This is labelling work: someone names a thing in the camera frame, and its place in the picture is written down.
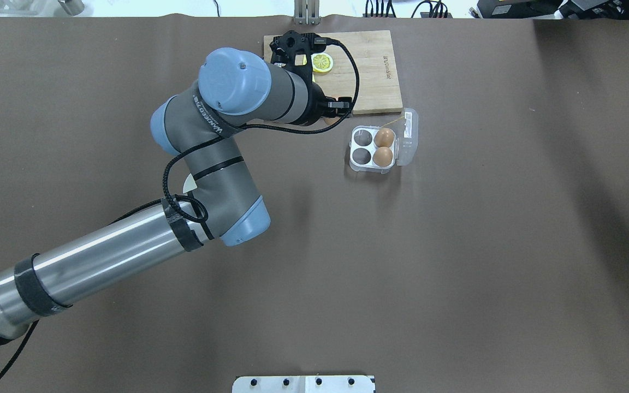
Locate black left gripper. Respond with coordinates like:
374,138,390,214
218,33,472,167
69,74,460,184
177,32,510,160
269,31,329,82

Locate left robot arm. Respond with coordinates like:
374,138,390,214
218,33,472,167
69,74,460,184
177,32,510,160
0,31,353,346

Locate brown egg in carton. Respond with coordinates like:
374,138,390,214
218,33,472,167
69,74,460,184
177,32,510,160
374,127,395,147
372,147,394,168

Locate clear plastic egg carton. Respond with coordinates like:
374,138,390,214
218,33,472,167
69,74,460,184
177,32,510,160
348,109,419,174

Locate lemon slice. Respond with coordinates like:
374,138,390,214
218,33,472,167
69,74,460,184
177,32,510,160
310,52,334,74

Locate bamboo cutting board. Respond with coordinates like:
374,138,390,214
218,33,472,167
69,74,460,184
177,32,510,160
263,30,403,116

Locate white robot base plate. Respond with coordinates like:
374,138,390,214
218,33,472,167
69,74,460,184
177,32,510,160
232,374,376,392

